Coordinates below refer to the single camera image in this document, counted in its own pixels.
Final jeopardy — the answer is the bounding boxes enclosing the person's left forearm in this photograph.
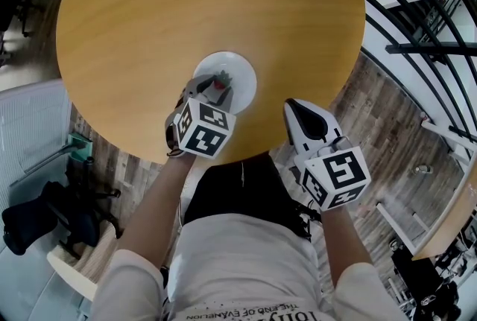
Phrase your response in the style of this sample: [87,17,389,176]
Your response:
[117,154,198,269]

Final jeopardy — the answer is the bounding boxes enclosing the green dustpan with long handle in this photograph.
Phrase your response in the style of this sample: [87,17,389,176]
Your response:
[10,130,94,187]

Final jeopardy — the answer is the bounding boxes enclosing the round wooden table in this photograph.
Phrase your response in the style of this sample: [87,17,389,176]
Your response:
[55,0,366,166]

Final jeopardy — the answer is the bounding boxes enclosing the black equipment heap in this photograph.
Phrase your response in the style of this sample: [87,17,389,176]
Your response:
[390,243,464,321]

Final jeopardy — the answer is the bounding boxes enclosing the person's white shirt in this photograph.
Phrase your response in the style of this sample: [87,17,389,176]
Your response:
[91,217,408,321]

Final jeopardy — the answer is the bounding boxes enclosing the black wrist strap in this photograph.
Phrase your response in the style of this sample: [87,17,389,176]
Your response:
[294,199,322,243]

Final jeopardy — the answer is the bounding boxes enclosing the white round plate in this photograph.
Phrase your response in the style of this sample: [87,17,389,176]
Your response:
[193,50,259,115]

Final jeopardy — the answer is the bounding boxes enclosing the dark curved handrail railing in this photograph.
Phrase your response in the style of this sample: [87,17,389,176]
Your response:
[350,0,477,149]

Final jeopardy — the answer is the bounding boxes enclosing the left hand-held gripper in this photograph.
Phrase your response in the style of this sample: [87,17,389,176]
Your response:
[165,74,238,159]

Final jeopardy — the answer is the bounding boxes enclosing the person's black trousers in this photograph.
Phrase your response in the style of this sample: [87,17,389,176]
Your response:
[184,159,322,235]

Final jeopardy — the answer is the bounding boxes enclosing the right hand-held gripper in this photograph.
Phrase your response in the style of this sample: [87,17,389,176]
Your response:
[283,98,372,212]

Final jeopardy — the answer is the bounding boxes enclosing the small green and red object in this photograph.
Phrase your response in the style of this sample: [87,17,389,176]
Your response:
[211,69,234,89]

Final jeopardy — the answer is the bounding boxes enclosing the wooden desk with white frame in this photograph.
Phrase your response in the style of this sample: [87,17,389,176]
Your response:
[375,118,477,261]

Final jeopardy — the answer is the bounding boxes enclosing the person's right forearm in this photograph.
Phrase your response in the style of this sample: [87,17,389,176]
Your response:
[319,206,374,276]

